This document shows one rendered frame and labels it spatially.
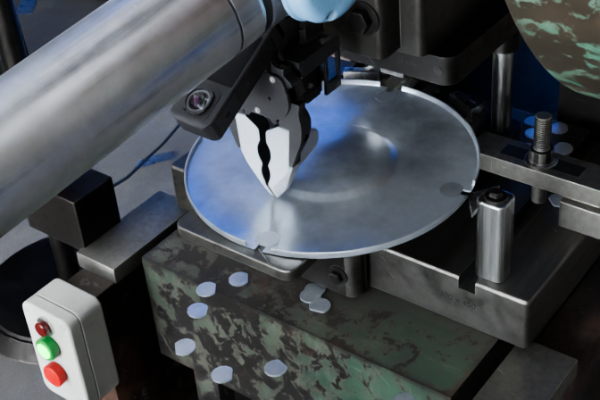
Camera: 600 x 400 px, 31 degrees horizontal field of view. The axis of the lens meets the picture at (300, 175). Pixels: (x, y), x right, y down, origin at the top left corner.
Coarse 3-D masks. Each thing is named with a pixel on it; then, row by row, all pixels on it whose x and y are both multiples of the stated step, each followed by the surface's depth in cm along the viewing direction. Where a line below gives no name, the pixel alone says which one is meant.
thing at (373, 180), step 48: (336, 96) 117; (432, 96) 114; (336, 144) 109; (384, 144) 108; (432, 144) 108; (192, 192) 106; (240, 192) 105; (288, 192) 104; (336, 192) 103; (384, 192) 103; (432, 192) 102; (240, 240) 98; (288, 240) 99; (336, 240) 98; (384, 240) 97
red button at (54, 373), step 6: (48, 366) 121; (54, 366) 121; (60, 366) 121; (48, 372) 121; (54, 372) 120; (60, 372) 120; (48, 378) 122; (54, 378) 121; (60, 378) 120; (66, 378) 121; (54, 384) 121; (60, 384) 121
